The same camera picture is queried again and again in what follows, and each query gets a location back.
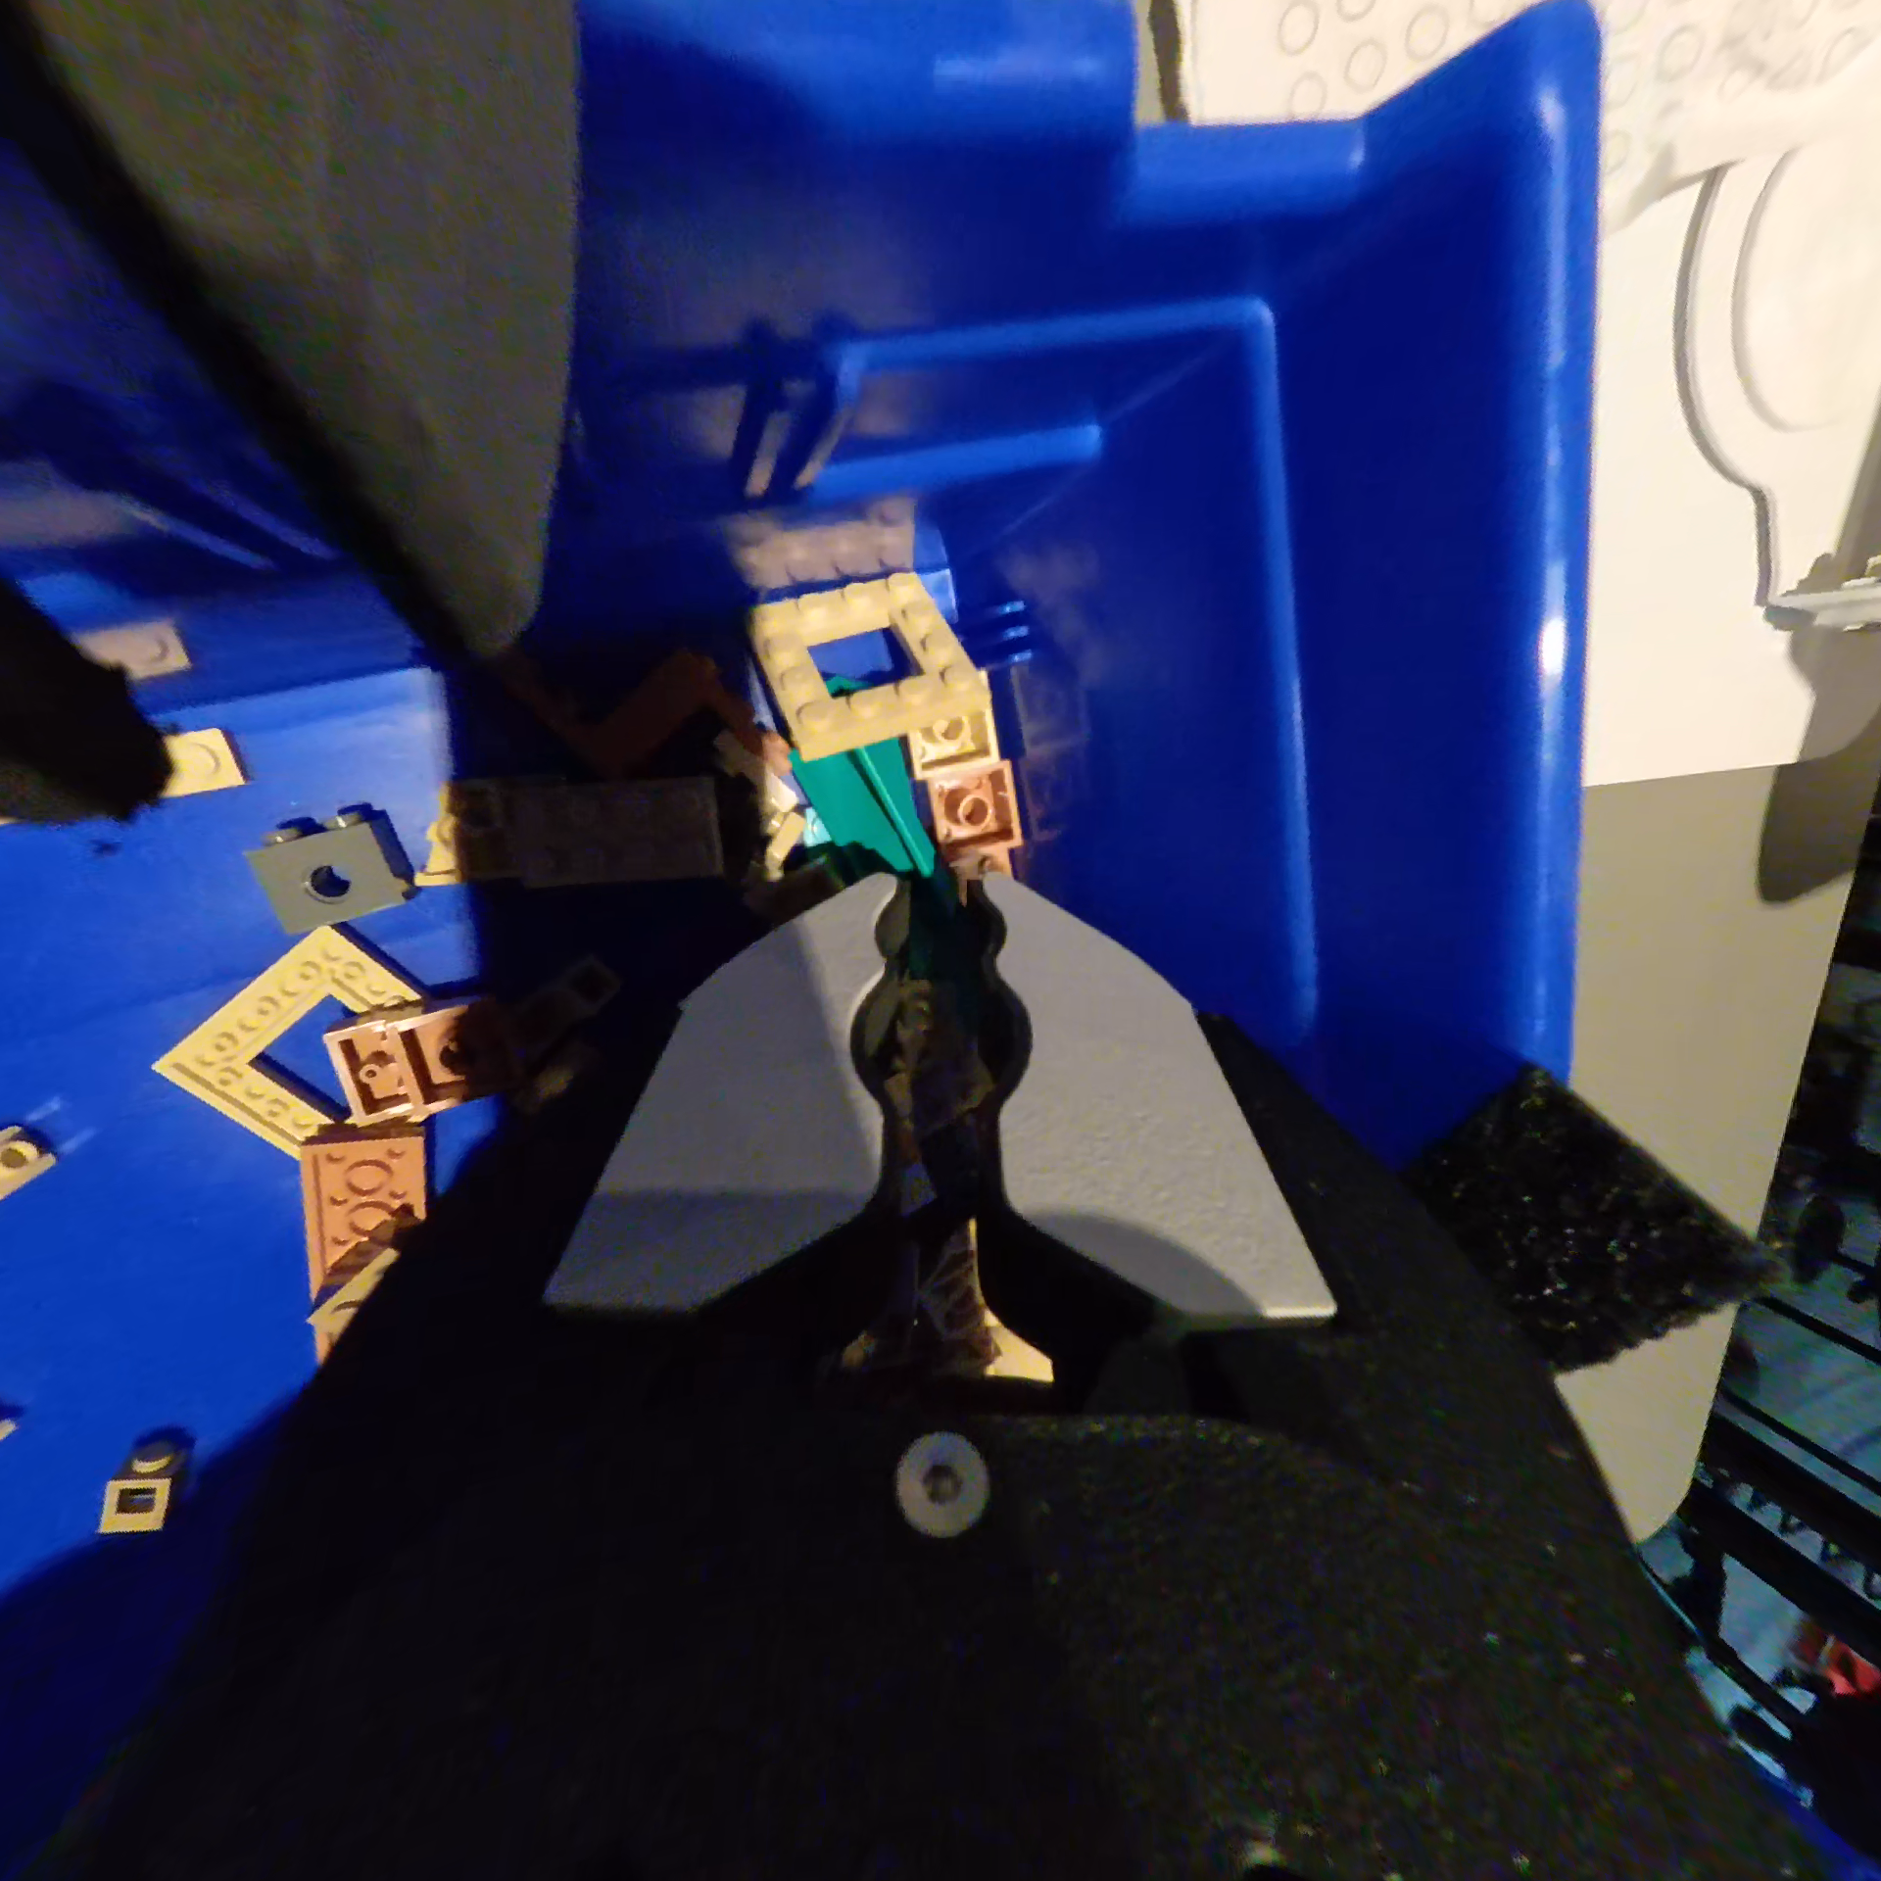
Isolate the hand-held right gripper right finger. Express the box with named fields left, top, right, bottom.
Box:
left=987, top=873, right=1340, bottom=1326

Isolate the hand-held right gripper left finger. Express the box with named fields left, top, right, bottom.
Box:
left=543, top=873, right=899, bottom=1313

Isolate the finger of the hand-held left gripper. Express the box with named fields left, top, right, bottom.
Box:
left=0, top=576, right=165, bottom=822
left=0, top=0, right=583, bottom=661

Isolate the long teal toy brick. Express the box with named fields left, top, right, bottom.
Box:
left=786, top=675, right=972, bottom=1019

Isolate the large pile of toy bricks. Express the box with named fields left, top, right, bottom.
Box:
left=0, top=572, right=1096, bottom=1540

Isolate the blue plastic bin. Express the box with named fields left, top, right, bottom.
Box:
left=0, top=0, right=1605, bottom=1664

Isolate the grey desk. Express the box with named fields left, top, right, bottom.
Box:
left=1557, top=764, right=1881, bottom=1545

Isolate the white desk lamp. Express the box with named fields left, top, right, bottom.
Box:
left=1576, top=141, right=1881, bottom=789

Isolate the dark grey holed brick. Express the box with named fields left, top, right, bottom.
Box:
left=244, top=802, right=416, bottom=935

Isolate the flat tan square frame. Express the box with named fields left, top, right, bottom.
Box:
left=150, top=926, right=430, bottom=1158

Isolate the tan studded frame brick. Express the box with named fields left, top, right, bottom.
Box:
left=753, top=573, right=998, bottom=766

